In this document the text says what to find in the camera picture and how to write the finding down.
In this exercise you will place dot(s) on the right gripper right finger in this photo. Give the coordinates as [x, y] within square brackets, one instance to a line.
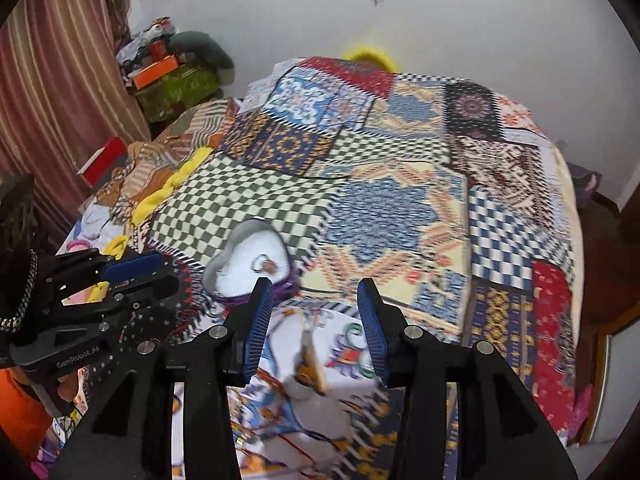
[408, 357]

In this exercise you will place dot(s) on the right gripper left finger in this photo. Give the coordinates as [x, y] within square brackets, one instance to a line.
[226, 356]

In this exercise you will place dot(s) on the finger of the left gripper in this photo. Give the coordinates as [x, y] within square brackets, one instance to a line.
[126, 270]
[150, 289]

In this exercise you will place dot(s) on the yellow cloth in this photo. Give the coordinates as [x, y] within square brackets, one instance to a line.
[165, 189]

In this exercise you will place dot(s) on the brown striped blanket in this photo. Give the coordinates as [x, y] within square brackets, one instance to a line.
[204, 124]

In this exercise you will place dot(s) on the red book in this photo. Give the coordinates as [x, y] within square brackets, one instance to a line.
[98, 169]

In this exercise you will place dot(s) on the purple heart-shaped tin box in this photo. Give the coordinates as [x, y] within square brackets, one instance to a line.
[253, 250]

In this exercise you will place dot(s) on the green patterned box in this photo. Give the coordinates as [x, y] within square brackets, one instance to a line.
[168, 97]

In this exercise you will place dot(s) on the patchwork patterned bedspread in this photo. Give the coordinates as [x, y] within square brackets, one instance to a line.
[442, 191]

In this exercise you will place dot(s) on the striped brown curtain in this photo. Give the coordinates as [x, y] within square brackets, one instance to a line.
[62, 98]

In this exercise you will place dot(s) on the orange box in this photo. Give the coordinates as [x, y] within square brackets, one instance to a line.
[155, 71]

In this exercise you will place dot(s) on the grey-green plush cushion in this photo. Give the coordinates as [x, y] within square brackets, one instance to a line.
[203, 46]

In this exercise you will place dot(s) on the yellow pillow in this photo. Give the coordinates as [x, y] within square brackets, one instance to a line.
[373, 57]

